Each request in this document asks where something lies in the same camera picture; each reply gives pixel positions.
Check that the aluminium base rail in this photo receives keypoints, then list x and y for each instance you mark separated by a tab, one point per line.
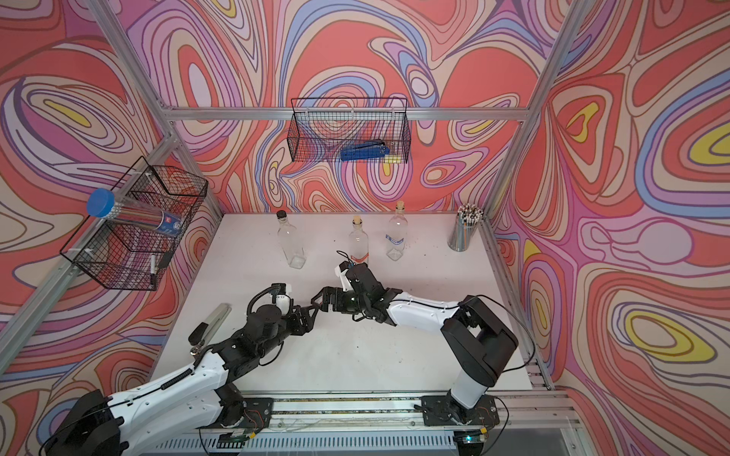
299	412

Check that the black wire basket wall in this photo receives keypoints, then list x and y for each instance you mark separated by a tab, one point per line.
321	126
116	255

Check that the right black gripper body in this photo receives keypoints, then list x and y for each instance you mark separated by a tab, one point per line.
352	302

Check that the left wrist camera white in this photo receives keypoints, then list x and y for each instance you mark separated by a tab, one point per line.
281	294

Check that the clear bottle with black cap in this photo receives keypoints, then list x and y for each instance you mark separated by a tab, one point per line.
290	242

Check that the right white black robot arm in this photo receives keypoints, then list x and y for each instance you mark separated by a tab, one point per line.
481	342

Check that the clear tube with blue cap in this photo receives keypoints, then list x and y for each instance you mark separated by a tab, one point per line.
104	204

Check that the black wire basket back wall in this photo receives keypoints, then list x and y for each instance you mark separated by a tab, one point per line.
321	126

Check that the metal cup with pencils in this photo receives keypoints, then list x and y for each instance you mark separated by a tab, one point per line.
468	217

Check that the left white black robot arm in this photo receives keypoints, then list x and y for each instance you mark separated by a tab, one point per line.
200	394

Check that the clear bottle red label cork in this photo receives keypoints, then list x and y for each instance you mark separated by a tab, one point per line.
359	250

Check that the black marker in basket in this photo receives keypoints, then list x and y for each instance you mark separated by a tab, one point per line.
152	270

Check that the black wire basket left wall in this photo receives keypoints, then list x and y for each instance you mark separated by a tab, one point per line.
116	255

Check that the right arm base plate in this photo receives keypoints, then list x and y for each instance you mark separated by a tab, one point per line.
443	411

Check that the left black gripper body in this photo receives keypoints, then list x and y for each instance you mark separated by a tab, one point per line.
291	326

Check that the blue tool in basket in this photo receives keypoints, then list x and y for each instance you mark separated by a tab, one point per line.
365	151

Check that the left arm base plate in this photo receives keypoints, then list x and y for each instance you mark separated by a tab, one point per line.
248	414

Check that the clear bottle blue label cork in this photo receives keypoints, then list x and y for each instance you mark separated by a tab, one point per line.
396	233

